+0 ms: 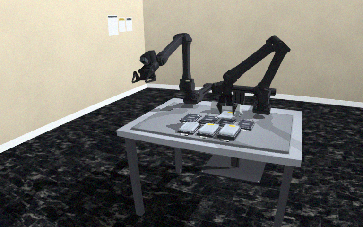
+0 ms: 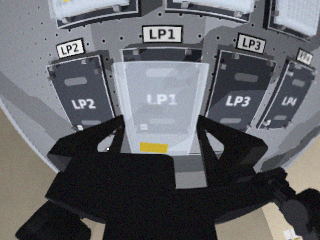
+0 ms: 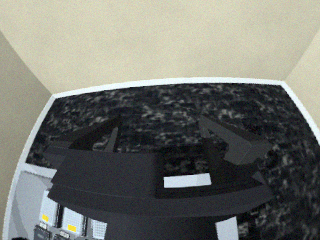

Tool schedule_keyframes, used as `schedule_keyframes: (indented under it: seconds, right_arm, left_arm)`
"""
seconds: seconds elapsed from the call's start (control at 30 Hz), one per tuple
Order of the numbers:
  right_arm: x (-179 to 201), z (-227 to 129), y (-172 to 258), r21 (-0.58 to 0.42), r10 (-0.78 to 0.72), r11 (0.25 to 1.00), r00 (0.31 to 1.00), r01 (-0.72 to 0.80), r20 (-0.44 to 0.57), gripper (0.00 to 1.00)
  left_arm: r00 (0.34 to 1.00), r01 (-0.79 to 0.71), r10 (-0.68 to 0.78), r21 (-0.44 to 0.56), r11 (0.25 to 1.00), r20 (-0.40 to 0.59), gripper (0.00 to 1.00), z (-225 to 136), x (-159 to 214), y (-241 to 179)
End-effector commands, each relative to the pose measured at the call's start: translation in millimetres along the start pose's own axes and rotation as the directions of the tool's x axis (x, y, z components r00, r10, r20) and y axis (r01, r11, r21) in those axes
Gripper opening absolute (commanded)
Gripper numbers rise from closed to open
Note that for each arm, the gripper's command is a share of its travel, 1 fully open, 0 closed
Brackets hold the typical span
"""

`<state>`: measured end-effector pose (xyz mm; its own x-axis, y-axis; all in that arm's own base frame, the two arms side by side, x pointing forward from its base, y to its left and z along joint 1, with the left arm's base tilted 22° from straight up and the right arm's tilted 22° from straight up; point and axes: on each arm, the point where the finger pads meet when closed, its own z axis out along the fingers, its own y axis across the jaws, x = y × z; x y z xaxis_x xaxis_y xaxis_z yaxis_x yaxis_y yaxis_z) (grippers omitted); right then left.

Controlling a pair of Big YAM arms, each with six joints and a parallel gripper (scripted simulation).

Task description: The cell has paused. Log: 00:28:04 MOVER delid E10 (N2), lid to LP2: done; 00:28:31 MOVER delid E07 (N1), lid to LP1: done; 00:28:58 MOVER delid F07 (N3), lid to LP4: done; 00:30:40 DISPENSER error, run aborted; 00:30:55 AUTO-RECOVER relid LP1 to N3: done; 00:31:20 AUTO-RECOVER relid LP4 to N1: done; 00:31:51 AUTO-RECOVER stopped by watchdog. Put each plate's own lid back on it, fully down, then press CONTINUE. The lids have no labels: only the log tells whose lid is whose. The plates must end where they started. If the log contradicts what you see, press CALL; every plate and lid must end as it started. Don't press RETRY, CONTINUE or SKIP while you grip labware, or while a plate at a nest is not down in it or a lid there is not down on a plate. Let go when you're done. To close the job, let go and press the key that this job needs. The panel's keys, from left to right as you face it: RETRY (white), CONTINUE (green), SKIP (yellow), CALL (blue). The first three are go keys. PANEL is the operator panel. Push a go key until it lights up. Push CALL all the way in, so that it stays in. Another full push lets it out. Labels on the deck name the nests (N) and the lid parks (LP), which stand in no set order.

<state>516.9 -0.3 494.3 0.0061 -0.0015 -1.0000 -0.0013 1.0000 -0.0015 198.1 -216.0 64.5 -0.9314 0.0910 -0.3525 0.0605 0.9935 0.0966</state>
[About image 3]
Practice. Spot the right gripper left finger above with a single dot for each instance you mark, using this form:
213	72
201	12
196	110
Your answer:
84	139

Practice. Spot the grey perforated work table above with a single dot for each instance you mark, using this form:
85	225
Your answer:
26	209

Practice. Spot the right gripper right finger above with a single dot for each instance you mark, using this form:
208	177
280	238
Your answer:
245	148

